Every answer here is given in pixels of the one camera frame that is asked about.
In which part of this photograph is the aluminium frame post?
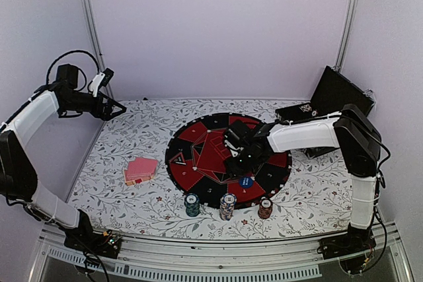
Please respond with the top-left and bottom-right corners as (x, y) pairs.
(334, 0), (359, 73)
(75, 0), (113, 98)

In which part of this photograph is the red playing card deck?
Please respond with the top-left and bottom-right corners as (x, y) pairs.
(124, 157), (158, 186)

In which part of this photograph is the red brown poker chip stack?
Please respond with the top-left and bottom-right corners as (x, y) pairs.
(258, 198), (273, 219)

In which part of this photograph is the blue beige poker chip stack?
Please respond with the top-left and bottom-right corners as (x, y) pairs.
(219, 193), (237, 221)

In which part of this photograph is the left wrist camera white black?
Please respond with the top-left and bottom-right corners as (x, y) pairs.
(87, 68), (114, 97)

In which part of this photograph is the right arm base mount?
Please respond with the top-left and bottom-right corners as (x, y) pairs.
(317, 234), (376, 275)

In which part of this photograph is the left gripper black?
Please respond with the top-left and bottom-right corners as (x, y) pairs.
(62, 90), (127, 120)

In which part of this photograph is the blue small blind button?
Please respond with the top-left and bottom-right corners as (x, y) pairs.
(239, 177), (254, 189)

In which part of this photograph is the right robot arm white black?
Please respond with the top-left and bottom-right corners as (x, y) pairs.
(223, 104), (386, 253)

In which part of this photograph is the black poker set case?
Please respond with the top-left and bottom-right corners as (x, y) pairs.
(274, 65), (376, 159)

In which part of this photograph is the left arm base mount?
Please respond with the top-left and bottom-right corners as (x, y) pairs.
(64, 229), (122, 259)

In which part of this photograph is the left aluminium frame post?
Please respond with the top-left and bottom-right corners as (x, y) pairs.
(75, 0), (113, 98)

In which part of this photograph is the front aluminium rail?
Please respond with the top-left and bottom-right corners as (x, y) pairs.
(29, 222), (414, 281)

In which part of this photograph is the green poker chip stack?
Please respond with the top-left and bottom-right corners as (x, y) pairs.
(184, 194), (200, 217)

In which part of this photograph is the round red black poker mat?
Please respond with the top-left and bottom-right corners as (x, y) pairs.
(165, 113), (292, 209)

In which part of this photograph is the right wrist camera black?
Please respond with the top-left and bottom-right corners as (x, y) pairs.
(223, 120), (251, 150)

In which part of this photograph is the right aluminium frame post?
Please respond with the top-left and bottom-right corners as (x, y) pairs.
(334, 0), (359, 73)

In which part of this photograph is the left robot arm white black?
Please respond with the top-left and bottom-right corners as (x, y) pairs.
(1, 64), (126, 252)

